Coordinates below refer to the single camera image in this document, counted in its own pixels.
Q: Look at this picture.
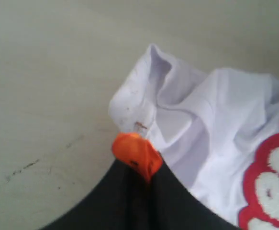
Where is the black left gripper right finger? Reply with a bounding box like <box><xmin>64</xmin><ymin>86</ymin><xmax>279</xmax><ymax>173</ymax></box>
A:
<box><xmin>150</xmin><ymin>153</ymin><xmax>239</xmax><ymax>230</ymax></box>

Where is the orange tape on finger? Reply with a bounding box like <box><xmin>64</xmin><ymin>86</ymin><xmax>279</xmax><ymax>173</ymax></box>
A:
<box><xmin>112</xmin><ymin>133</ymin><xmax>163</xmax><ymax>183</ymax></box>

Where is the white t-shirt red lettering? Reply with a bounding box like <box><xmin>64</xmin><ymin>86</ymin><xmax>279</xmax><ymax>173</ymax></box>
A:
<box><xmin>109</xmin><ymin>45</ymin><xmax>279</xmax><ymax>230</ymax></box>

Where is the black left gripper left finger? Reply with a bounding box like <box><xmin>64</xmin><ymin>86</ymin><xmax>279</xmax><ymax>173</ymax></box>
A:
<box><xmin>44</xmin><ymin>160</ymin><xmax>151</xmax><ymax>230</ymax></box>

